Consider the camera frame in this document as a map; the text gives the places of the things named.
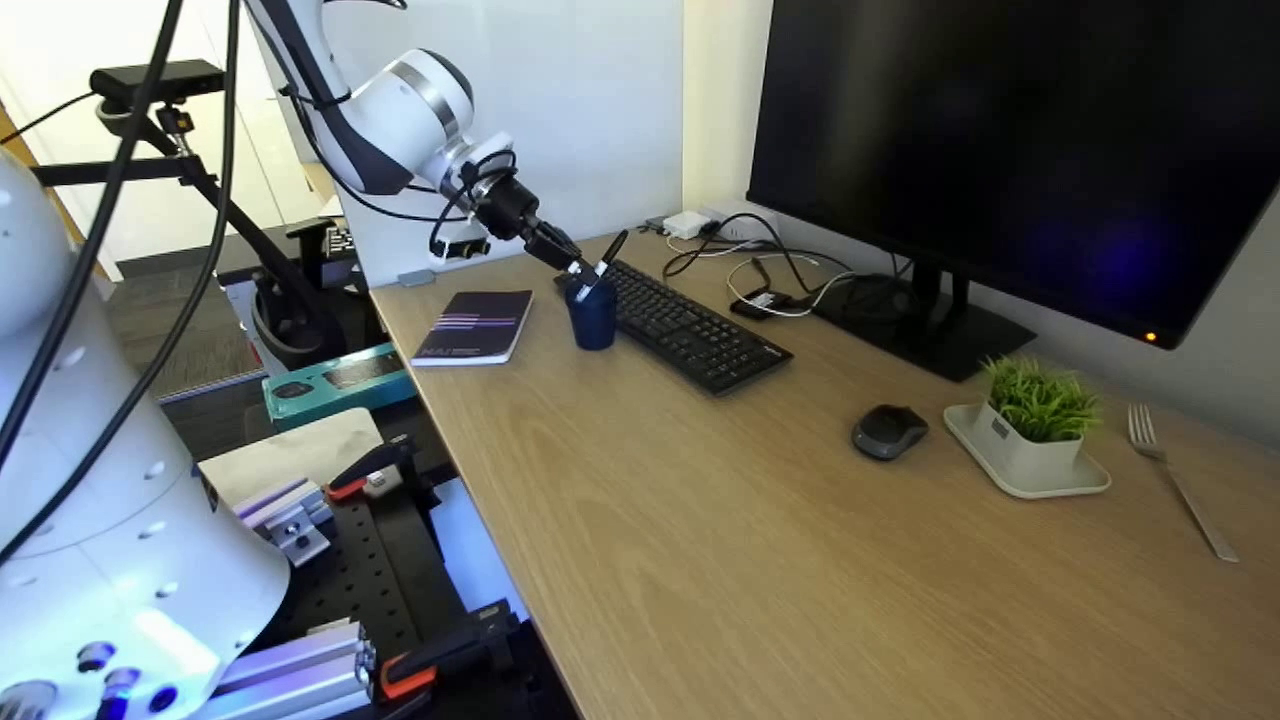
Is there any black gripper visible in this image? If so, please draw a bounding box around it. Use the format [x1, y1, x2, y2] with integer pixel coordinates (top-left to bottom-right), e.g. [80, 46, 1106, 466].
[475, 175, 590, 284]

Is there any dark computer mouse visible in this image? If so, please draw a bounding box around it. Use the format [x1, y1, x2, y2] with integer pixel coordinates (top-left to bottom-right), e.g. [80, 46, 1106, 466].
[851, 403, 930, 462]

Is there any black computer monitor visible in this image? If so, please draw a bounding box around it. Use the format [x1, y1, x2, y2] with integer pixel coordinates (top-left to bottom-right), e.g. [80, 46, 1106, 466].
[749, 0, 1280, 379]

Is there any black and white marker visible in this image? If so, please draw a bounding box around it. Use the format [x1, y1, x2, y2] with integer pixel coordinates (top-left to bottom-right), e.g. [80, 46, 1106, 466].
[590, 227, 633, 279]

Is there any black orange clamp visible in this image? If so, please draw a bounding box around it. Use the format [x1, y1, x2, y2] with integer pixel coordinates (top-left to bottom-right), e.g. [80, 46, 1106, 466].
[375, 601, 515, 704]

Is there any black looped cable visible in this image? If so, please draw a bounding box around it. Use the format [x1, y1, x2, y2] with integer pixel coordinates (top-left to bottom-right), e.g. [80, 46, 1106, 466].
[662, 208, 856, 324]

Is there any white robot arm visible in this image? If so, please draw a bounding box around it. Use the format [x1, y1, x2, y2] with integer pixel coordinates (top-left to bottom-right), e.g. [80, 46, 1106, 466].
[0, 157, 294, 720]

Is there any black keyboard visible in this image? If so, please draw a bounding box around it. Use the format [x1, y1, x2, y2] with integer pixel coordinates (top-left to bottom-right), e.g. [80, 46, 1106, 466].
[609, 260, 792, 395]

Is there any black camera on tripod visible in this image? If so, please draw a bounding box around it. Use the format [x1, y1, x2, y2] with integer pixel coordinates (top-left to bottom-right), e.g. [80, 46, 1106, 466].
[88, 60, 350, 369]

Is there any dark purple striped notebook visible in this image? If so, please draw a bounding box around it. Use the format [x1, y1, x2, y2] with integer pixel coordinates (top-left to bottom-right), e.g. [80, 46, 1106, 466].
[413, 292, 533, 369]

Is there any white power adapter box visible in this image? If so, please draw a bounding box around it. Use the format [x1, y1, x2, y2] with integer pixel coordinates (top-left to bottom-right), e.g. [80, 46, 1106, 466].
[662, 208, 722, 239]

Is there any silver fork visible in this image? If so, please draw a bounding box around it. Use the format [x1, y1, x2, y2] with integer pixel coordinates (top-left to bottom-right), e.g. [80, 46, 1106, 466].
[1124, 403, 1239, 565]

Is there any small green potted plant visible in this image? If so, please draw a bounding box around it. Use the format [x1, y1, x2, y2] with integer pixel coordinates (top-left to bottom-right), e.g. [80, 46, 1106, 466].
[985, 354, 1098, 442]

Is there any blue plastic cup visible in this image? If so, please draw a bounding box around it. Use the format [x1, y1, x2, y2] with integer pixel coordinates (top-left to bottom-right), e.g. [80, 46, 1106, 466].
[560, 275, 618, 350]

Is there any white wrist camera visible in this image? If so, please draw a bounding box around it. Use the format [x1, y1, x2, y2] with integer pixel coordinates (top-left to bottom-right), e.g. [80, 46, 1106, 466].
[428, 219, 489, 260]

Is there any white square plant tray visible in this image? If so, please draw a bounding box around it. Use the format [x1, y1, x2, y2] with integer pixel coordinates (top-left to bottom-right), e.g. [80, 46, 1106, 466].
[945, 403, 1112, 499]

